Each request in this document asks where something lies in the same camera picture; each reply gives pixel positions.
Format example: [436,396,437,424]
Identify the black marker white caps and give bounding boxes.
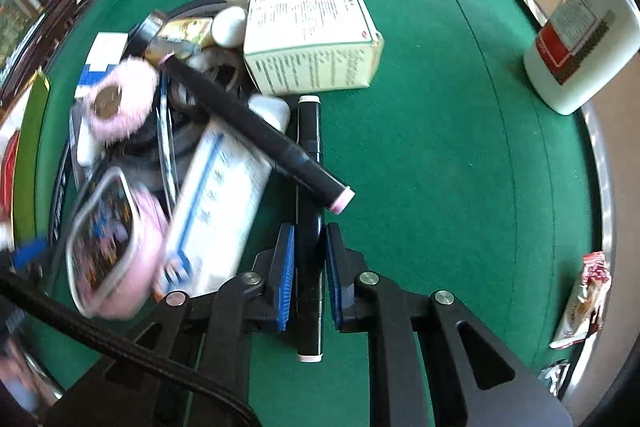
[295,95,324,363]

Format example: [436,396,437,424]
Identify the black marker pink cap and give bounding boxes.
[160,54,355,215]

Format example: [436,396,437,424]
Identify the white toothpaste box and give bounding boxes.
[153,119,271,300]

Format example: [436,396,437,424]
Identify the pink transparent pencil case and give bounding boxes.
[65,167,168,320]

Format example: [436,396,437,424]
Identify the large white medicine box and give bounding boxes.
[243,0,384,95]

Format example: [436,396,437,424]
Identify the blue white medicine box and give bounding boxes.
[74,31,128,98]

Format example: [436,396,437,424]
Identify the pink fluffy pompom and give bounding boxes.
[82,57,160,144]

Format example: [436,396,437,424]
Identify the snack packet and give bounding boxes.
[549,251,612,350]

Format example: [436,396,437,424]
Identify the white gold-rimmed tray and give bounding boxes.
[1,68,50,248]

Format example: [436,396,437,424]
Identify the white jug red label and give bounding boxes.
[523,0,639,115]

